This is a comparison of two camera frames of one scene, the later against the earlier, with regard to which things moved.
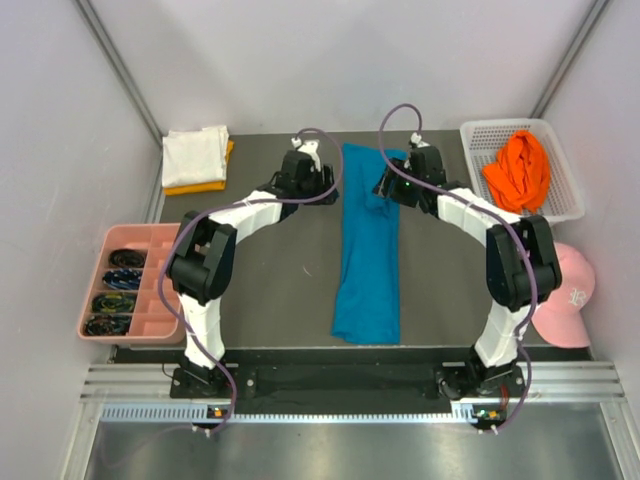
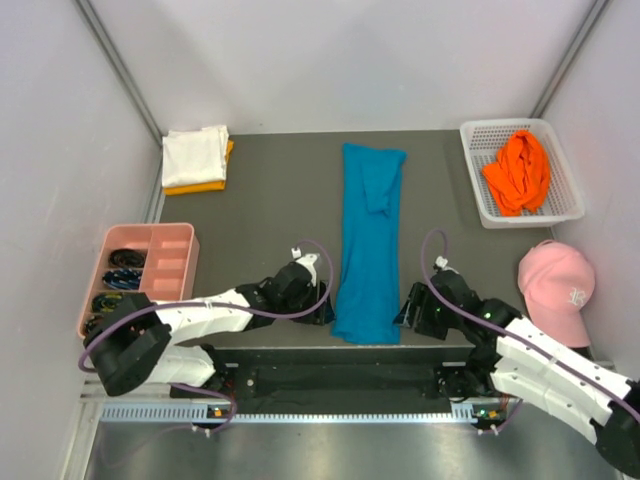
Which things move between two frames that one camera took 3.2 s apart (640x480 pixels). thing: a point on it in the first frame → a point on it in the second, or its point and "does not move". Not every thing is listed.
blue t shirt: [369, 303] does not move
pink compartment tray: [124, 302] does not move
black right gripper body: [403, 190] → [432, 319]
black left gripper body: [312, 187] → [306, 300]
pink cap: [561, 319] does not move
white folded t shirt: [194, 156] does not move
